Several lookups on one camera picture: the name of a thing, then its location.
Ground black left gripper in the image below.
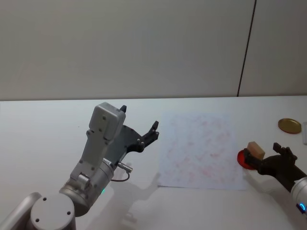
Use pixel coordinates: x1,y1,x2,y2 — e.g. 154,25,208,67
105,105,160,166

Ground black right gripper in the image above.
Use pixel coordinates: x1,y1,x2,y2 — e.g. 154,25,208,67
243,142,307,193

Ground tan wooden block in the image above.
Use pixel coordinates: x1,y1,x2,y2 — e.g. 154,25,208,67
247,141,266,159

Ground red round disc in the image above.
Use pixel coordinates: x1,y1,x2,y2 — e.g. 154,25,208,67
236,148,259,171

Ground gold round metal lid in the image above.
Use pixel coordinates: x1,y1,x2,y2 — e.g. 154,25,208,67
278,117,302,135

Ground white paper sheet red marks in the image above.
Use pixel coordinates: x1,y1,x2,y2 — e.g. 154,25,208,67
156,112,248,191

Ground thin dark cable silver plug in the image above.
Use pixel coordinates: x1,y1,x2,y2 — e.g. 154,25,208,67
110,161,133,182

